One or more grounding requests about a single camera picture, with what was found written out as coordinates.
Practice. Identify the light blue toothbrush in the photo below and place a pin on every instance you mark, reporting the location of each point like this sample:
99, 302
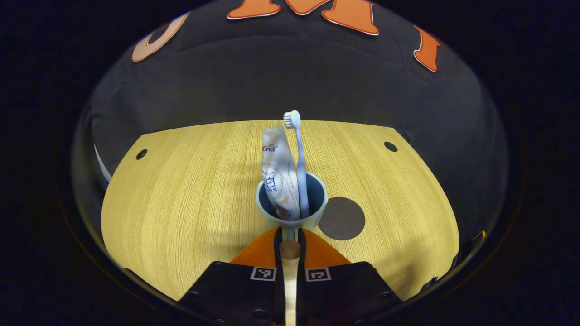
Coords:
301, 167

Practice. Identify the brown round coaster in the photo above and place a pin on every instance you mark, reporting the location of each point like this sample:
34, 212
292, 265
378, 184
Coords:
344, 219

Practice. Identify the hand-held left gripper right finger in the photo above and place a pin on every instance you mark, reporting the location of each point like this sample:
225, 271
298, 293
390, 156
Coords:
301, 290

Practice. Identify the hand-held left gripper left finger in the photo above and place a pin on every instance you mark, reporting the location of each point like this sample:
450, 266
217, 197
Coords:
278, 290

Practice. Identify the blue cup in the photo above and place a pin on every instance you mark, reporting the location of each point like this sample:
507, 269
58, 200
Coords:
312, 199

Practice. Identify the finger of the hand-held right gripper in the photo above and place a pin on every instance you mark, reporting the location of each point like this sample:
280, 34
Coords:
479, 236
455, 261

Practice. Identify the black backdrop cloth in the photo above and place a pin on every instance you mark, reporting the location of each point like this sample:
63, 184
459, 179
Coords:
272, 77

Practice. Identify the white toothpaste tube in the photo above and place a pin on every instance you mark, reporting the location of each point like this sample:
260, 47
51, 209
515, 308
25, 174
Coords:
280, 176

